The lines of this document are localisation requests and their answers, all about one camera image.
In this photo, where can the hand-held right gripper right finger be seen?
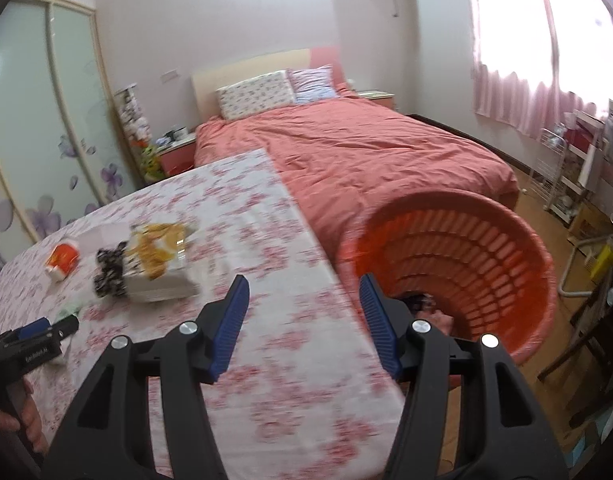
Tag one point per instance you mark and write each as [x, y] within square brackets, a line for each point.
[381, 330]

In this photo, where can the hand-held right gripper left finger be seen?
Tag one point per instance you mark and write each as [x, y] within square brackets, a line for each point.
[229, 330]

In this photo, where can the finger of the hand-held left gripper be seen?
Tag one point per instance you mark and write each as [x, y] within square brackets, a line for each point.
[66, 327]
[34, 329]

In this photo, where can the orange plastic laundry basket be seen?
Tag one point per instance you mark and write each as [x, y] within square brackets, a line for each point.
[486, 270]

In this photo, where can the person's left hand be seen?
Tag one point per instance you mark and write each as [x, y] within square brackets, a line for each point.
[31, 415]

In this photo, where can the floral tablecloth table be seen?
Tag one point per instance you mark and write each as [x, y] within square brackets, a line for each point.
[286, 340]

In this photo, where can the bed with salmon duvet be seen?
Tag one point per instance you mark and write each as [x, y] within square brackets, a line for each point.
[361, 160]

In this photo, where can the pink nightstand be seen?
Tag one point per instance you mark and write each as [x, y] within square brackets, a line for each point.
[376, 99]
[179, 157]

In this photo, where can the yellow green plush toy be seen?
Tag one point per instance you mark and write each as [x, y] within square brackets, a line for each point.
[151, 160]

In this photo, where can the floral glass wardrobe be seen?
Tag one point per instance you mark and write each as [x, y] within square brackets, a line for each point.
[31, 135]

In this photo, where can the small items on nightstand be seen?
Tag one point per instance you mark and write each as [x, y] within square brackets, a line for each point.
[172, 136]

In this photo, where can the dark wooden chair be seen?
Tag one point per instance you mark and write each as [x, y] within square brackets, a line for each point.
[594, 330]

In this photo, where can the hanging plush toys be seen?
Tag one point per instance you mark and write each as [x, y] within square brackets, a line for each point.
[134, 115]

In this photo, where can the brown paper bag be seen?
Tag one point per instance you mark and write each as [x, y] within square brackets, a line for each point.
[589, 222]

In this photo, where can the floral pillow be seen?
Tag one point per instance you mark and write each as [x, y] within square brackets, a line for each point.
[256, 92]

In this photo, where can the yellow cushion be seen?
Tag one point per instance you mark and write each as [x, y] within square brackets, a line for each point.
[610, 257]

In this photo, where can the pink striped pillow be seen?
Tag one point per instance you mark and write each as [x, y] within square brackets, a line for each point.
[314, 84]

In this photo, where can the white shelf cart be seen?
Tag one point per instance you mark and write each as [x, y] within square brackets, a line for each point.
[581, 160]

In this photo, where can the beige pink headboard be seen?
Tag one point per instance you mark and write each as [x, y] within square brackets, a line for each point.
[246, 65]

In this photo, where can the pink curtain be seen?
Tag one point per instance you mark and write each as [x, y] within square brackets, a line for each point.
[506, 60]
[586, 105]

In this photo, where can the white tube frame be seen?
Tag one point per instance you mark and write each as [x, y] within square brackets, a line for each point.
[569, 272]

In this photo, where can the wall switch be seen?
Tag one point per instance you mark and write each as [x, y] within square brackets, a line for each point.
[169, 75]

